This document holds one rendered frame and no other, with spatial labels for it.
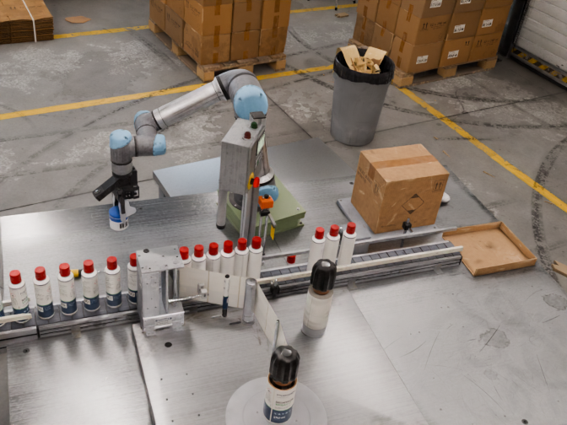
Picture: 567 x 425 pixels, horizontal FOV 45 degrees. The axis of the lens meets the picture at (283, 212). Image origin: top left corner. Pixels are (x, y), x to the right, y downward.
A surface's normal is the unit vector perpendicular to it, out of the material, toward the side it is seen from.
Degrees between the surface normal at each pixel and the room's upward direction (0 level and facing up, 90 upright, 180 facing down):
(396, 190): 90
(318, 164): 0
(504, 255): 0
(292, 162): 0
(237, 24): 91
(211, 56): 93
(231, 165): 90
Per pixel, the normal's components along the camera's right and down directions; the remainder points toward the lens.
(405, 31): -0.84, 0.26
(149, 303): 0.33, 0.59
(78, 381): 0.11, -0.80
